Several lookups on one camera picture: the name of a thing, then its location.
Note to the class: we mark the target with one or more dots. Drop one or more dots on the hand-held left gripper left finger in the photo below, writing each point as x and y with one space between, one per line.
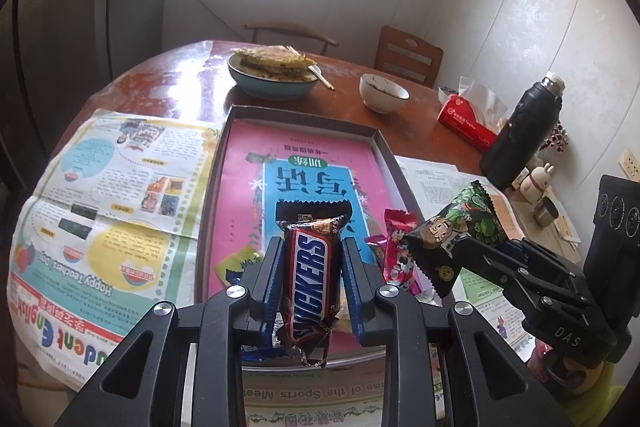
263 302

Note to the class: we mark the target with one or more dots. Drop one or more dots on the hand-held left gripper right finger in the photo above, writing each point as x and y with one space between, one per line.
356 302

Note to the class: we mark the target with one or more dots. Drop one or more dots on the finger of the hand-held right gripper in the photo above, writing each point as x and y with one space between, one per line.
510 287
530 262

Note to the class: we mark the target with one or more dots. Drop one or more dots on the clear yellow-green pastry packet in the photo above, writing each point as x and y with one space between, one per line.
235 267

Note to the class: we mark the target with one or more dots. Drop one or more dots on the blue snack packet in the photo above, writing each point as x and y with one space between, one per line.
255 352

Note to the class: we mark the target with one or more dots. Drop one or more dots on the brown chocolate bar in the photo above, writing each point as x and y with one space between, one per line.
310 267

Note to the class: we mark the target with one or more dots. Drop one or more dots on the long red snack packet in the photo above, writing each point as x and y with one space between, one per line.
400 252

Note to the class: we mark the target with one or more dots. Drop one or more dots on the green cartoon snack packet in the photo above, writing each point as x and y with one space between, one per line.
450 232

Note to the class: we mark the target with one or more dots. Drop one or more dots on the pink cardboard tray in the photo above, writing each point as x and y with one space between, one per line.
240 187

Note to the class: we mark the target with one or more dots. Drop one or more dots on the person's right hand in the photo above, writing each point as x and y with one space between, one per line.
546 364

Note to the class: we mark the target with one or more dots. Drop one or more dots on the white yellow leaflets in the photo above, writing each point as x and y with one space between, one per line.
567 229

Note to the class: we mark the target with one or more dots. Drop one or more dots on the steel thermos cup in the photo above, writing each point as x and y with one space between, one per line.
545 212

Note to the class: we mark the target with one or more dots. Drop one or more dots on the white rabbit figurine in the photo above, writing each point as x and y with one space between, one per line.
540 182

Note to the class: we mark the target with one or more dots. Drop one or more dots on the vase of artificial flowers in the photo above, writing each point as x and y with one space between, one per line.
557 139

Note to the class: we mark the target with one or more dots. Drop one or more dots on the yellow green clothing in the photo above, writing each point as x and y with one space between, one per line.
605 384

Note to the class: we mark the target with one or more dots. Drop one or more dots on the black thermos flask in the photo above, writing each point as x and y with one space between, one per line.
520 132

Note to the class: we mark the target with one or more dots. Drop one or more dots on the red tissue pack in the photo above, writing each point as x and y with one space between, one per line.
465 122

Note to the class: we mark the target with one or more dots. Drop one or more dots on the colourful newspaper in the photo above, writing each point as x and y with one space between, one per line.
100 187

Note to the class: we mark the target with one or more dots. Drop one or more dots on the white bowl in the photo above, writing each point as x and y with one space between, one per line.
382 99

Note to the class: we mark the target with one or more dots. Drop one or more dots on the dark blue bowl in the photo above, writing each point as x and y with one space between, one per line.
270 88

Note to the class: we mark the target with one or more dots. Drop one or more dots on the wooden chopstick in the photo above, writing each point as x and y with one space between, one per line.
322 76

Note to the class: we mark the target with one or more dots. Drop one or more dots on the brown wooden chair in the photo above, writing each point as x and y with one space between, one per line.
407 57

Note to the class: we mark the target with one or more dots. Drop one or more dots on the stack of pancakes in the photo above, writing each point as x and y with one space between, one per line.
272 59

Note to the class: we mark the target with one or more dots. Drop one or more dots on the curved back wooden chair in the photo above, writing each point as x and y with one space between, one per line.
290 28

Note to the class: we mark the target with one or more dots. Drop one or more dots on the wall socket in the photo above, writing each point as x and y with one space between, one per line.
630 164

